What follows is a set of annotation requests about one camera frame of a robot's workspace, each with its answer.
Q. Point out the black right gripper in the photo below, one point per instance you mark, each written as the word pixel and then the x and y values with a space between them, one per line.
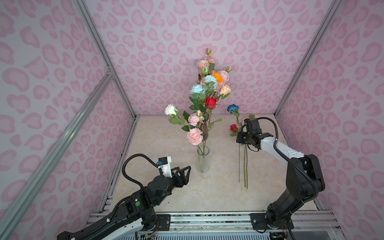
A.
pixel 239 138

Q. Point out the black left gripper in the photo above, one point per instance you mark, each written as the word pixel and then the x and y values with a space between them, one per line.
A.
pixel 180 183

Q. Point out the tall clear ribbed glass vase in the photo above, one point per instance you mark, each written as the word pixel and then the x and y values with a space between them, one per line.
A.
pixel 203 163

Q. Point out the peach rose stem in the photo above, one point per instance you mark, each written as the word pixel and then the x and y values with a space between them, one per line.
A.
pixel 225 92

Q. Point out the red rose stem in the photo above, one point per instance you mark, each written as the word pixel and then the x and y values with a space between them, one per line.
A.
pixel 242 154
pixel 208 124

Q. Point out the white rose spray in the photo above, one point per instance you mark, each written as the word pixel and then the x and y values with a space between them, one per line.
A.
pixel 175 119

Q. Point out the orange flower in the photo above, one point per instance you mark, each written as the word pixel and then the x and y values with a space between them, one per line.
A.
pixel 217 76

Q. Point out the pink peony flower spray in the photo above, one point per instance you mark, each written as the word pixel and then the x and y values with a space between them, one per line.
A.
pixel 225 78

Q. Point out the light blue flower spray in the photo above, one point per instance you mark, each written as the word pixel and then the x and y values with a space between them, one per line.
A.
pixel 205 88

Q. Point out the pink rose bud spray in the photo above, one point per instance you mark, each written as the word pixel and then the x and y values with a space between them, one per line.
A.
pixel 206 61

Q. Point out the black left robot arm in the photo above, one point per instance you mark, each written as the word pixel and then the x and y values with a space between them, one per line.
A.
pixel 135 212

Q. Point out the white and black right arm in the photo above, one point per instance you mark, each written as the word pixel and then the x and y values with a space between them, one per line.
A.
pixel 304 179

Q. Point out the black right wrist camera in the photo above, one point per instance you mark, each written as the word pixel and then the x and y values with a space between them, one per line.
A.
pixel 252 126

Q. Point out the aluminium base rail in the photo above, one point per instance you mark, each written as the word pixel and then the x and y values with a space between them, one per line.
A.
pixel 304 225

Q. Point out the aluminium diagonal frame bar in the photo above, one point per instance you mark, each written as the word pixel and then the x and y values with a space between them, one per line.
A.
pixel 29 192

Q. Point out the aluminium frame post right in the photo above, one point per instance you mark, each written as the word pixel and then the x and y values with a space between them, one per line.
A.
pixel 331 14

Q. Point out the aluminium frame corner post left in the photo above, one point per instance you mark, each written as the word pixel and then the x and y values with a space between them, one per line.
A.
pixel 91 27

